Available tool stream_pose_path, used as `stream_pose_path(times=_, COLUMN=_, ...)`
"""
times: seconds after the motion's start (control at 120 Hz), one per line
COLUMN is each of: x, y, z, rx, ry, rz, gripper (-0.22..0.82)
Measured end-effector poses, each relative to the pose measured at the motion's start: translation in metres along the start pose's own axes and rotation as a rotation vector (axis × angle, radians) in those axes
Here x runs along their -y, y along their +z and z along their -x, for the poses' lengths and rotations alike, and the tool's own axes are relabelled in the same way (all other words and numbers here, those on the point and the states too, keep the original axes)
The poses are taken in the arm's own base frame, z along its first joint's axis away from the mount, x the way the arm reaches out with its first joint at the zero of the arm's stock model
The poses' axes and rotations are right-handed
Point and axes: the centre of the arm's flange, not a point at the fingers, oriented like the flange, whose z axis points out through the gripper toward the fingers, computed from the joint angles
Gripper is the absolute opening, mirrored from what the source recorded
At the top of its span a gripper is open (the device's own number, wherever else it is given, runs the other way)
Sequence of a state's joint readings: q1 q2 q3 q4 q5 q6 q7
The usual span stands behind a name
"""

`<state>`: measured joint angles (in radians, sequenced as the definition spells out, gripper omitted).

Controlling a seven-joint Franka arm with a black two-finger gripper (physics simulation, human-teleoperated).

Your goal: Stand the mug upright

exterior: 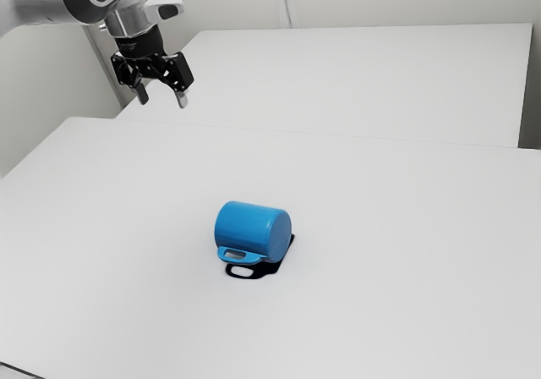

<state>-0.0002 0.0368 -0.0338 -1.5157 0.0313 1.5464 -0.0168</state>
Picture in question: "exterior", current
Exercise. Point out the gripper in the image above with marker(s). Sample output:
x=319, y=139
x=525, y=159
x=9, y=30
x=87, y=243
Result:
x=137, y=45

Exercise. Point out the blue mug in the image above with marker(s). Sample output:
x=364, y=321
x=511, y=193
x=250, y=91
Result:
x=253, y=232

